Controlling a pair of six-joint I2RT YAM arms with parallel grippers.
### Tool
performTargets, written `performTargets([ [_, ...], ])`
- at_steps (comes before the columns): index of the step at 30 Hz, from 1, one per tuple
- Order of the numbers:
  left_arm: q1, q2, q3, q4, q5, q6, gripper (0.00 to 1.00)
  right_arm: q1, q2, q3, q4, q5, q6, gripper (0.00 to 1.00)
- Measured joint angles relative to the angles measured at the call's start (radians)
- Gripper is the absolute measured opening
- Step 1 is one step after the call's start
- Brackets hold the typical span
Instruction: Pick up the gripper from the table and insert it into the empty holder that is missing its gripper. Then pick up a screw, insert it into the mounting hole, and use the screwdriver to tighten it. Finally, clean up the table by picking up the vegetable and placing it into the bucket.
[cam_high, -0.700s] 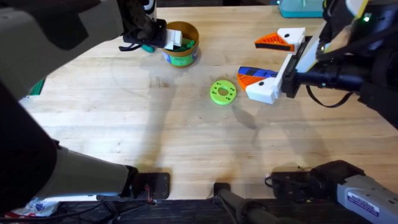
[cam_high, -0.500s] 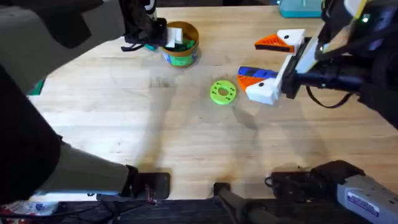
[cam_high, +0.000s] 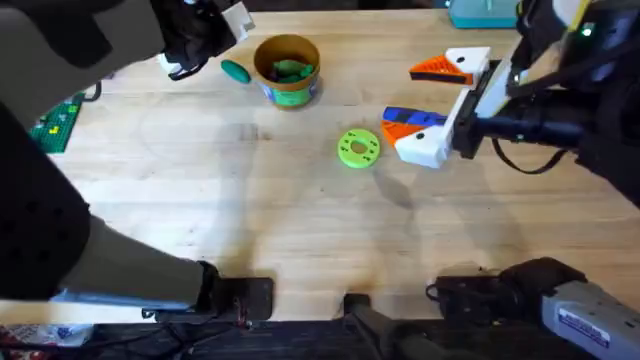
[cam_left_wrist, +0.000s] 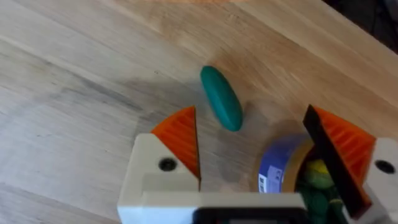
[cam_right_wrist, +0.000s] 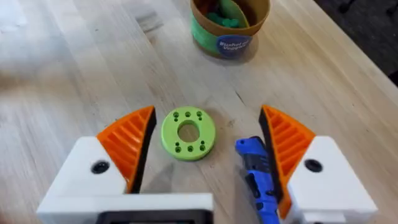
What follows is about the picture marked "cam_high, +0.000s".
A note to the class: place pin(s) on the teal box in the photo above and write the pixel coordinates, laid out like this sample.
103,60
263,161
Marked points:
482,15

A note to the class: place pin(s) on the white printed plastic bag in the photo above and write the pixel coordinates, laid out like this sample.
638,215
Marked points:
40,340

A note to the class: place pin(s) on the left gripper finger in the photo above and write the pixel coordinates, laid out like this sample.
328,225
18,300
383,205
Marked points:
239,22
169,64

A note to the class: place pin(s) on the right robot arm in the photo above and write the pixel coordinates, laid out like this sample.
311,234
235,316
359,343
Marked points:
575,305

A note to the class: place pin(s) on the teal oval toy vegetable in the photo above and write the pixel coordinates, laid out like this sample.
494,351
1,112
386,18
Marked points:
235,71

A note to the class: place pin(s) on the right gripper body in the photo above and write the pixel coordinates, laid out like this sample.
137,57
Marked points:
492,95

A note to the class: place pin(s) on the green disc with holes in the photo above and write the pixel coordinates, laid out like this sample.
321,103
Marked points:
350,155

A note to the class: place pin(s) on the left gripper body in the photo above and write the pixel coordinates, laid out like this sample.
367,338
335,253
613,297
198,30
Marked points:
192,30

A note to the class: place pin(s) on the blue electric screwdriver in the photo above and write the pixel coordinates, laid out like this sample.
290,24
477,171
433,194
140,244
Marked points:
420,117

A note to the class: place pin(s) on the green board with blocks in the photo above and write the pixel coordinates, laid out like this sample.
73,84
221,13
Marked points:
57,125

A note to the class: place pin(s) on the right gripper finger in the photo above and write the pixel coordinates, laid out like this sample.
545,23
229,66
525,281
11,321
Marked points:
425,147
462,62

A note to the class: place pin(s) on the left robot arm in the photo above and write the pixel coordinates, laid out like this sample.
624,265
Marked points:
40,240

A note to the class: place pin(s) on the black stand post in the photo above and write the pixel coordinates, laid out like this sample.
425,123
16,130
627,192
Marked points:
365,312

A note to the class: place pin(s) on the brown tub with toys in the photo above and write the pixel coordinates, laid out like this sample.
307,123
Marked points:
287,95

